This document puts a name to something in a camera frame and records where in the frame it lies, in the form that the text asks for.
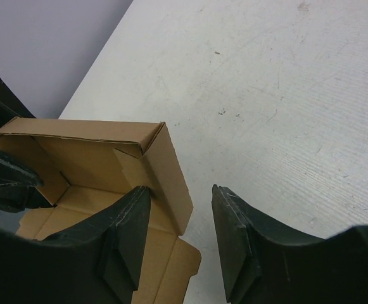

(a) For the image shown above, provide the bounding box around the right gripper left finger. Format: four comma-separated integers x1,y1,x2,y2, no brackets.
0,186,151,303

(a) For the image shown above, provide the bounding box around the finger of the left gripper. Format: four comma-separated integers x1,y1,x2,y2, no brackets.
0,151,44,212

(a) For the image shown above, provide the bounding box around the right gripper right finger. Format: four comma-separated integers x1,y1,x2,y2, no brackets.
212,185,368,303

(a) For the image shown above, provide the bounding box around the cardboard box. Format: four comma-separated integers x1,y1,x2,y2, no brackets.
0,118,201,303

